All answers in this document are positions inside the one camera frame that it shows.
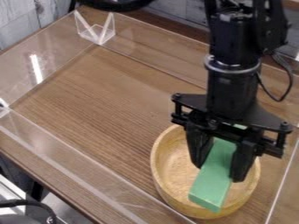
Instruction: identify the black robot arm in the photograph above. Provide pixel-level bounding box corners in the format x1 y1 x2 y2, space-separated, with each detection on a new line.
172 0 293 182

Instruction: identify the light wooden bowl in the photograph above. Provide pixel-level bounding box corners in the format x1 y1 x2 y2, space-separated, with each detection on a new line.
151 125 261 220

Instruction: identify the green rectangular block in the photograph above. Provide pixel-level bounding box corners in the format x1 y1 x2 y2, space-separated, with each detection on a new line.
189 137 238 213

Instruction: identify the black metal bracket with bolt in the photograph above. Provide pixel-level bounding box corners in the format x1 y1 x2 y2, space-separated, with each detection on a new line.
24 200 71 224

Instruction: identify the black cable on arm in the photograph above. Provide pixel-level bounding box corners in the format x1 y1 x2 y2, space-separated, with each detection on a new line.
257 49 295 103

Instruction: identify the clear acrylic enclosure wall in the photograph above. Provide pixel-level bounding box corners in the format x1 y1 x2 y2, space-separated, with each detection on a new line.
0 15 299 224

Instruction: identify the black cable lower left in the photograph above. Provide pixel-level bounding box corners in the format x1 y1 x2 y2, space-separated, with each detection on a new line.
0 199 59 224

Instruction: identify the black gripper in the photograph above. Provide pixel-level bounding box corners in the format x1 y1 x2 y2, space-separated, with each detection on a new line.
170 66 295 184

